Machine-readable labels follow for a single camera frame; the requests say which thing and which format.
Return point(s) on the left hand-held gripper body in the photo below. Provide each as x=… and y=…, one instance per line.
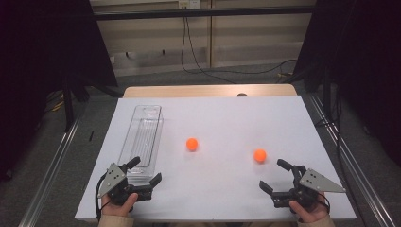
x=118, y=186

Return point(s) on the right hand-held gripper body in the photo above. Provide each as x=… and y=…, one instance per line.
x=302, y=192

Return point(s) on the clear plastic container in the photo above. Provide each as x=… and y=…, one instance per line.
x=142, y=135

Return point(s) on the orange ball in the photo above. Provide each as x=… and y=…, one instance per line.
x=260, y=155
x=192, y=144

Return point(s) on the person's right hand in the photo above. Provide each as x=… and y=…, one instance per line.
x=310, y=213

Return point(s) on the person's left hand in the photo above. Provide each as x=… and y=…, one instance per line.
x=118, y=208

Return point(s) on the small black stick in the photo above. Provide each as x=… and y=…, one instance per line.
x=91, y=136

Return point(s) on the wooden table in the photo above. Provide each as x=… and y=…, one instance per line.
x=189, y=90

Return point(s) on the black curtain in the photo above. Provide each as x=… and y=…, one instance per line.
x=362, y=63
x=47, y=63

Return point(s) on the black horizontal bar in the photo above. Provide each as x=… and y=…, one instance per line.
x=201, y=12

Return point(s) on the metal floor rail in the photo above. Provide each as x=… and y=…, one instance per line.
x=353, y=164
x=47, y=179

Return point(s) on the black stand post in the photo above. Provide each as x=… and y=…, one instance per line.
x=327, y=94
x=68, y=104

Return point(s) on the white wall outlet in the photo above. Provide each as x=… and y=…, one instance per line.
x=189, y=3

